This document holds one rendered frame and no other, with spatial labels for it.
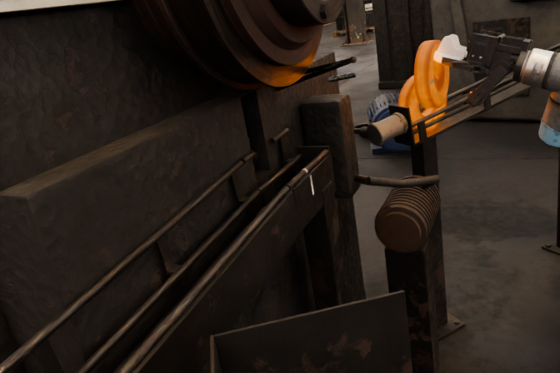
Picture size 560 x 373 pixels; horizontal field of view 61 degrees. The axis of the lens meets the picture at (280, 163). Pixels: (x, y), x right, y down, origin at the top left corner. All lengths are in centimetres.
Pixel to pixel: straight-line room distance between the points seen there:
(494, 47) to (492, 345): 87
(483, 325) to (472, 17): 231
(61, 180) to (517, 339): 134
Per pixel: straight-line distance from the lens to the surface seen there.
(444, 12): 358
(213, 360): 48
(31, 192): 59
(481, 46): 112
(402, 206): 115
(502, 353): 157
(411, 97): 128
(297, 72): 89
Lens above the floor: 102
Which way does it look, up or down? 18 degrees down
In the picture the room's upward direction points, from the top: 10 degrees counter-clockwise
